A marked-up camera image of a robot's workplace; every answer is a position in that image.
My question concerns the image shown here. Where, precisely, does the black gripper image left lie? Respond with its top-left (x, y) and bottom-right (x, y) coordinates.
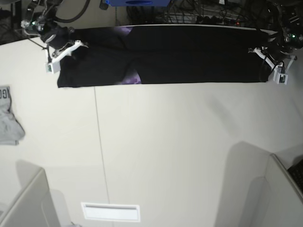
top-left (40, 26), bottom-right (89, 59)

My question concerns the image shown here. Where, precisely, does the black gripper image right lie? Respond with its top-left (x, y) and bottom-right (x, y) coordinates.
top-left (260, 35), bottom-right (297, 64)

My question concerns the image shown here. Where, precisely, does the black T-shirt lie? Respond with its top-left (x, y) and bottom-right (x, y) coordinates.
top-left (57, 25), bottom-right (271, 88)

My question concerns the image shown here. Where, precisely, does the blue box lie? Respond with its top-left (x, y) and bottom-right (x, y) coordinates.
top-left (105, 0), bottom-right (170, 7)

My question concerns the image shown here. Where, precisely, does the black power strip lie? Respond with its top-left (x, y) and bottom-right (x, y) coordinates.
top-left (196, 16), bottom-right (241, 26)

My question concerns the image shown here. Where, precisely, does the grey folded garment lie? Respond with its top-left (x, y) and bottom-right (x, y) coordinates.
top-left (0, 86), bottom-right (25, 146)

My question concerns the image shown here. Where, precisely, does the black keyboard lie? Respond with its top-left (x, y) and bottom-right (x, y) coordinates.
top-left (288, 160), bottom-right (303, 192)

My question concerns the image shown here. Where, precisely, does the white right partition panel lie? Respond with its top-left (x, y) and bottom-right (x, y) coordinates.
top-left (246, 153), bottom-right (303, 227)

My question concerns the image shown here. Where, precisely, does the white partition panel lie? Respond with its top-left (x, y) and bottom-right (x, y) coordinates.
top-left (0, 168), bottom-right (61, 227)
top-left (246, 153), bottom-right (303, 227)

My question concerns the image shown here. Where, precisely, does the white left partition panel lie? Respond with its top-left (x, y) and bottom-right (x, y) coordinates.
top-left (0, 168), bottom-right (61, 227)

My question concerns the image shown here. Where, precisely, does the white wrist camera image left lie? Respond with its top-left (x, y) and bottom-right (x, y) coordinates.
top-left (45, 40), bottom-right (87, 74)

